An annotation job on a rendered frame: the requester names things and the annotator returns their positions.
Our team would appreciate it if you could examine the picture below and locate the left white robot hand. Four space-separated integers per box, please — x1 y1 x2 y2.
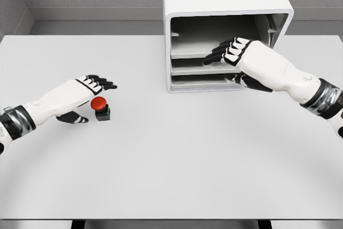
49 75 118 124

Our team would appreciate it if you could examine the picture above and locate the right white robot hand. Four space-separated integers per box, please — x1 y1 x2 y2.
202 37 289 93

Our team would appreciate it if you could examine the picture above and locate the white cabinet drawer tray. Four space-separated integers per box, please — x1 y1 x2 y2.
170 73 249 92
170 57 243 76

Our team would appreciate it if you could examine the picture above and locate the red button load switch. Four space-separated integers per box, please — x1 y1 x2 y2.
90 96 111 122

